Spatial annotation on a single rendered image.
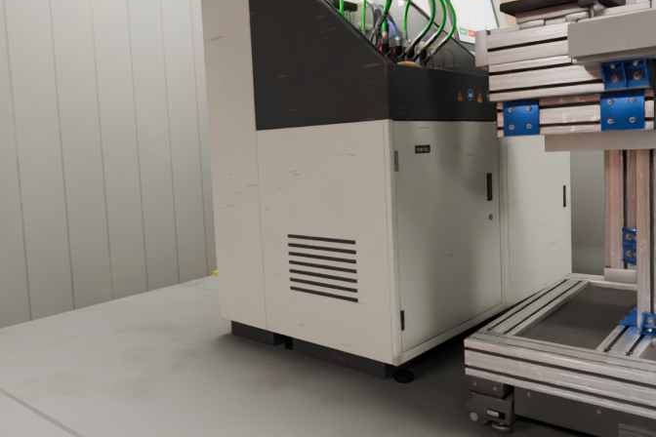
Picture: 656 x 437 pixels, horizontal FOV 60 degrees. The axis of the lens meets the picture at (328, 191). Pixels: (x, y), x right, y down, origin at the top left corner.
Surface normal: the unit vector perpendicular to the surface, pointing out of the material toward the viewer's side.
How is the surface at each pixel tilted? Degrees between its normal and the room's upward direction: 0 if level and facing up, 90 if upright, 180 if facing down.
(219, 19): 90
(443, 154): 90
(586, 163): 90
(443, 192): 90
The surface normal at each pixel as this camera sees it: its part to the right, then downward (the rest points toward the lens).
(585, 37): -0.64, 0.08
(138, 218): 0.77, 0.01
